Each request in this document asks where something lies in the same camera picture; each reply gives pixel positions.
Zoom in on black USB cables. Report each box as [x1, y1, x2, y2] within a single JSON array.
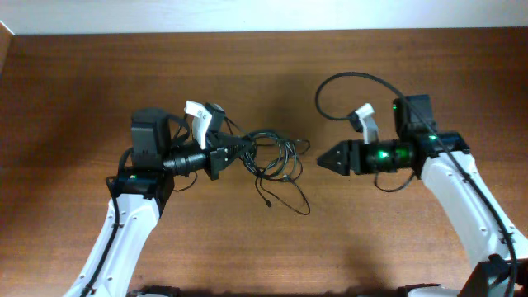
[[222, 117, 313, 216]]

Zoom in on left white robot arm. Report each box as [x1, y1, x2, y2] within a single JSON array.
[[66, 104, 252, 296]]

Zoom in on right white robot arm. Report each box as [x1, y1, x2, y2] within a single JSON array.
[[317, 95, 527, 296]]

